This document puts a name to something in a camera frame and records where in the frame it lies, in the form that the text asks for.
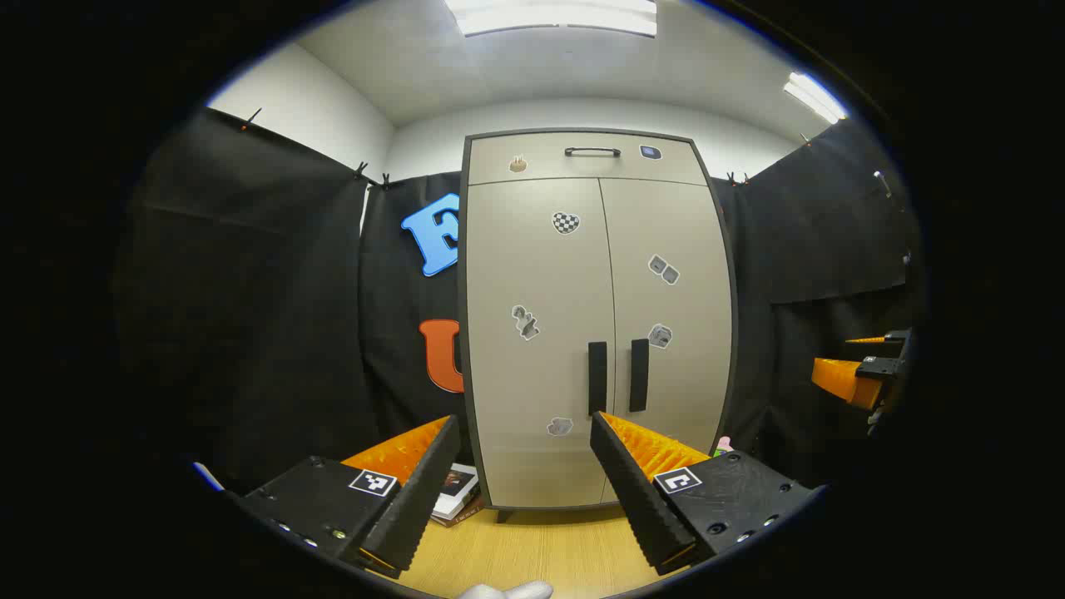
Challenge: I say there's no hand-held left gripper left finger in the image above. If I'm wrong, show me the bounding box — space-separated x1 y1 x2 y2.
225 414 461 581

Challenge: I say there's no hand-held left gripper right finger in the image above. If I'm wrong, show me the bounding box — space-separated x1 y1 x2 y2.
589 410 826 577

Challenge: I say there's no black door handle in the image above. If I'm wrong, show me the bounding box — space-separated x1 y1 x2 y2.
629 338 650 413
587 341 609 417

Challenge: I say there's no grey shoe cabinet door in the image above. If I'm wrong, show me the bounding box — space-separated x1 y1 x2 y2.
466 177 617 510
599 177 735 506

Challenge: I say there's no grey double-door shoe cabinet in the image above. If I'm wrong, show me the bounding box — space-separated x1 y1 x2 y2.
456 127 740 523

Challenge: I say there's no grey cabinet drawer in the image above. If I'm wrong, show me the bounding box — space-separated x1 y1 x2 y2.
468 131 708 186

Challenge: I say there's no white book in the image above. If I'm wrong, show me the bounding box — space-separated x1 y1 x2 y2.
433 463 482 521

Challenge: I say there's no brown book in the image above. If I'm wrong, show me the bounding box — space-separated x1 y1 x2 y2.
433 498 485 528

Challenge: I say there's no narrow ceiling light strip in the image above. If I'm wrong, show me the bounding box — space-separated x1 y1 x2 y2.
782 72 848 126

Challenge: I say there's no black backdrop cloth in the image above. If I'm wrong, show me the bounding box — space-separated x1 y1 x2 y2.
112 106 924 500

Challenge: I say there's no large ceiling light panel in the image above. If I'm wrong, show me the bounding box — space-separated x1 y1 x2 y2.
445 0 658 38

